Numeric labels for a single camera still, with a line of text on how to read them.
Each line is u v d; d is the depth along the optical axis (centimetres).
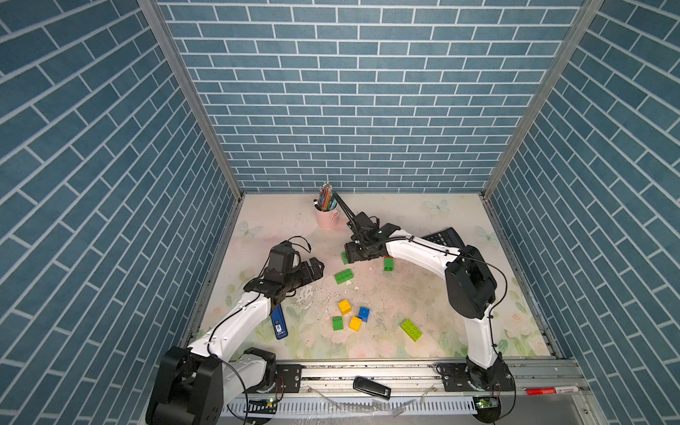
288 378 74
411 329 82
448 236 104
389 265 96
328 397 71
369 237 71
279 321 81
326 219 102
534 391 72
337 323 82
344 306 84
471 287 52
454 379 74
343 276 94
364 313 83
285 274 66
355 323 82
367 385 71
